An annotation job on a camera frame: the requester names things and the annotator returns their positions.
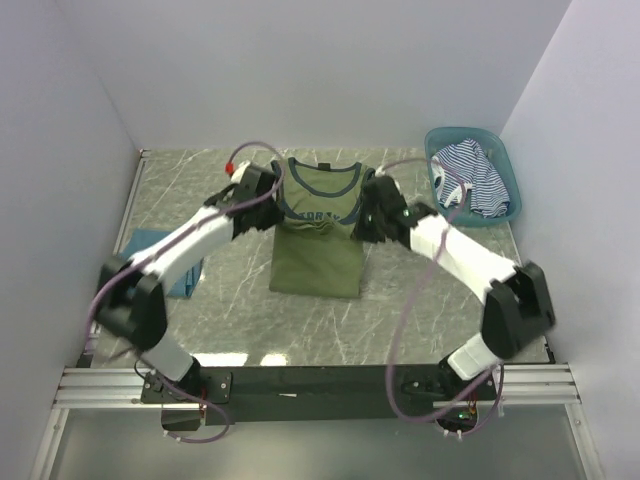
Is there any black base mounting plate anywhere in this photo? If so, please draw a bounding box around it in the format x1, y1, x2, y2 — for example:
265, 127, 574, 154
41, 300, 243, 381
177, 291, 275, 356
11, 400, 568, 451
142, 363, 496, 427

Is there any olive green tank top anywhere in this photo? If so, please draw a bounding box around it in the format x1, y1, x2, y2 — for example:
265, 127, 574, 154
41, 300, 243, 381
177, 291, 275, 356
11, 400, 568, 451
269, 157, 375, 299

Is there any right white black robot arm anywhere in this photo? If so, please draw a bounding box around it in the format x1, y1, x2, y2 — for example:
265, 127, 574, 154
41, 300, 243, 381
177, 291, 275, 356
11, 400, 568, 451
354, 175, 556, 399

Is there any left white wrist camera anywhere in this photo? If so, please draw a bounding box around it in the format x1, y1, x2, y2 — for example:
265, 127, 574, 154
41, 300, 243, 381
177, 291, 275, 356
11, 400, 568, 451
225, 161, 251, 184

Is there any blue white striped tank top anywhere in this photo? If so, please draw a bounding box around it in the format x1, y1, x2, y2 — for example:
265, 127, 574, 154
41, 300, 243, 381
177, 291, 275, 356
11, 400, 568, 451
431, 138, 510, 218

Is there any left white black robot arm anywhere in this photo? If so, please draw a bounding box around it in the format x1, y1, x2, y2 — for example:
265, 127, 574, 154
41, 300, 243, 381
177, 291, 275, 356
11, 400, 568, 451
89, 162, 283, 402

